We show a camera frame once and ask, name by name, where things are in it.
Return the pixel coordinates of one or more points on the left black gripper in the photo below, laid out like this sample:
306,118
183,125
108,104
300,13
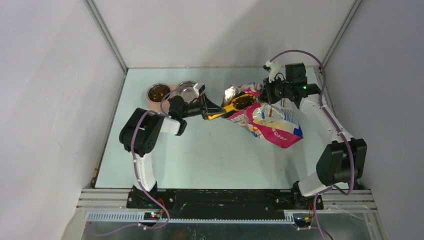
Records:
209,107

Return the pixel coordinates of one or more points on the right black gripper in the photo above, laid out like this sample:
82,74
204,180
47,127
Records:
266,95

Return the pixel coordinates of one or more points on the yellow plastic scoop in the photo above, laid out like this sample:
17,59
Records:
229,111

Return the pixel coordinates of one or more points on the colourful cat food bag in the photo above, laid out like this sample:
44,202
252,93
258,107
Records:
276,123

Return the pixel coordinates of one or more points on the pink double pet bowl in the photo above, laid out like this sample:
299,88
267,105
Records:
184,89

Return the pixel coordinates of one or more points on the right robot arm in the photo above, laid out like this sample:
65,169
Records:
343,158

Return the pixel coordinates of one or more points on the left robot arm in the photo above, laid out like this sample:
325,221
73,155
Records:
141,132

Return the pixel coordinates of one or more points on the brown pet food kibble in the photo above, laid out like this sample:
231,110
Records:
243,101

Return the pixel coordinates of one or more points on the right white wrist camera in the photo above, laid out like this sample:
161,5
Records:
274,69

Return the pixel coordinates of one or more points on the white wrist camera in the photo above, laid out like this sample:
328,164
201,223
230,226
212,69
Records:
198,89
274,69

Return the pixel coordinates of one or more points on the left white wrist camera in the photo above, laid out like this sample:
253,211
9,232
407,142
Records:
198,89

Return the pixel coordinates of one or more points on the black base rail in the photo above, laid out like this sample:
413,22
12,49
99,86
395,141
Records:
257,204

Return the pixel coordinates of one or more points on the right aluminium frame post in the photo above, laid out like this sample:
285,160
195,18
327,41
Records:
341,31

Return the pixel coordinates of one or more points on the aluminium frame post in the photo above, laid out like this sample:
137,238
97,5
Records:
341,31
106,34

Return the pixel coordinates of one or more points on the left aluminium frame post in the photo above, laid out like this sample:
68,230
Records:
106,34

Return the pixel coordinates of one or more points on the white cable duct strip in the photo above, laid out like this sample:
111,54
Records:
147,217

